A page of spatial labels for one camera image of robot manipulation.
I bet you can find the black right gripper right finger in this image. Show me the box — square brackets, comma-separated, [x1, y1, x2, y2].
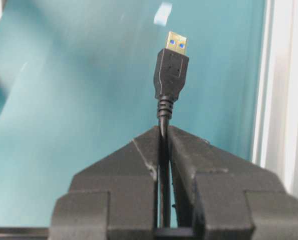
[168, 126, 298, 240]

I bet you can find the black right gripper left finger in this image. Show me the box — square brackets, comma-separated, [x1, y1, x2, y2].
[49, 127, 160, 240]

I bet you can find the black USB cable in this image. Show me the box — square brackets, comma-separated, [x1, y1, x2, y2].
[153, 31, 189, 228]

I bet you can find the aluminium extrusion frame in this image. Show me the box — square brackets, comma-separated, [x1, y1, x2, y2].
[251, 0, 298, 198]

